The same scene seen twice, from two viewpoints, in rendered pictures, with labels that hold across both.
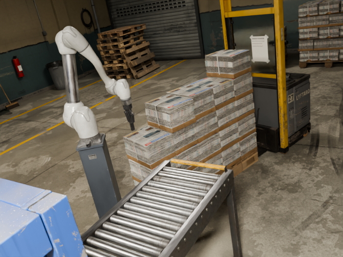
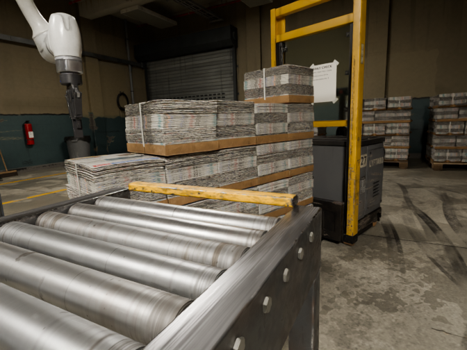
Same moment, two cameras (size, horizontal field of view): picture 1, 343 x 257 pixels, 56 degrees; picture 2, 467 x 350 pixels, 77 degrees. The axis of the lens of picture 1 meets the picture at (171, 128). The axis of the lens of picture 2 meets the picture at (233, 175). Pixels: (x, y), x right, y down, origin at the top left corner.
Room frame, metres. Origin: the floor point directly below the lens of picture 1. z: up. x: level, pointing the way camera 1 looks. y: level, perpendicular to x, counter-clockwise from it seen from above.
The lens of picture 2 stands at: (1.38, -0.13, 0.96)
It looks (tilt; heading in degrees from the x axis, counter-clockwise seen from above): 10 degrees down; 353
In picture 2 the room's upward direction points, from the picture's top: 2 degrees counter-clockwise
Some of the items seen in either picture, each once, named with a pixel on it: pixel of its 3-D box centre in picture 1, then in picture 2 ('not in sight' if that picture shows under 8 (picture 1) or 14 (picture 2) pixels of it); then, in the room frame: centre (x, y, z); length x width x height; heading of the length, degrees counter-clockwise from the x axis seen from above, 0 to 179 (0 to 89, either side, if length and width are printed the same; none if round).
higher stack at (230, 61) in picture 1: (232, 110); (279, 165); (3.37, -0.70, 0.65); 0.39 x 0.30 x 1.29; 36
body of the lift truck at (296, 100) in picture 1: (275, 107); (333, 180); (3.85, -1.35, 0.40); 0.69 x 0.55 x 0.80; 36
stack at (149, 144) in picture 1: (188, 155); (199, 223); (2.94, -0.12, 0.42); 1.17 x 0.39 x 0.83; 126
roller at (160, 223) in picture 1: (148, 220); not in sight; (1.54, 0.22, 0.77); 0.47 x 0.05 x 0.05; 55
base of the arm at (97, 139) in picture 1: (89, 138); not in sight; (2.33, 0.63, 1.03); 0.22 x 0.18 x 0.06; 1
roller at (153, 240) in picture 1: (135, 235); not in sight; (1.44, 0.30, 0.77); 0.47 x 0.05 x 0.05; 55
